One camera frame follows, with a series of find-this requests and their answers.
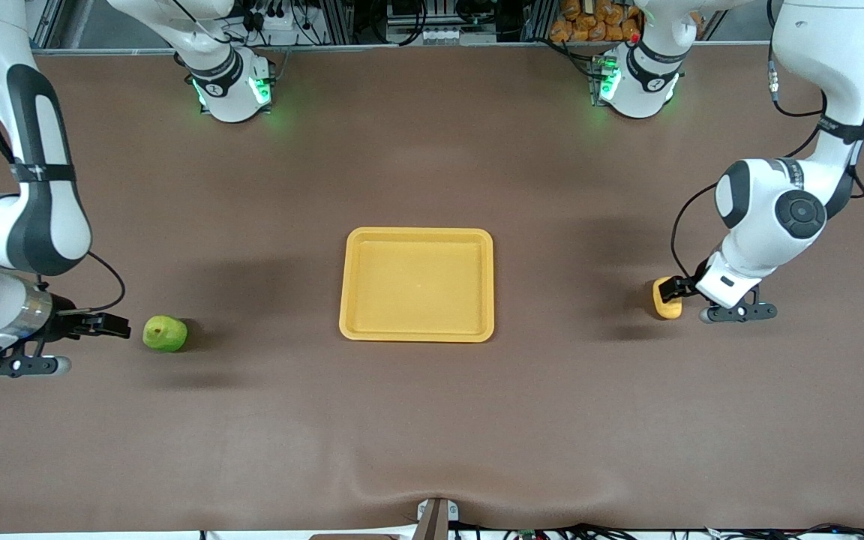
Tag yellow bread roll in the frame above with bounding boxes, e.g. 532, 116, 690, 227
652, 275, 686, 321

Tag green apple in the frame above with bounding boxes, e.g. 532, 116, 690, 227
142, 314, 189, 354

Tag yellow plastic tray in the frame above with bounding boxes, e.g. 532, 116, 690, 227
338, 226, 496, 344

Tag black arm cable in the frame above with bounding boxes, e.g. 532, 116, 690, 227
0, 0, 128, 313
670, 60, 864, 283

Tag white power strip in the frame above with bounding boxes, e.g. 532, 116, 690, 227
250, 9, 307, 47

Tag orange food items pile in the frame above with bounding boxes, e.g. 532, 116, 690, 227
549, 0, 644, 44

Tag grey metal camera bracket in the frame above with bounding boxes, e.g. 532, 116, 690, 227
415, 496, 461, 540

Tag brown table mat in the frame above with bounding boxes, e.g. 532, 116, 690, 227
0, 43, 864, 535

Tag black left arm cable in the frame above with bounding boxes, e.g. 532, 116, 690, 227
670, 60, 864, 283

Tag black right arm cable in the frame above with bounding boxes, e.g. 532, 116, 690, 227
0, 0, 128, 313

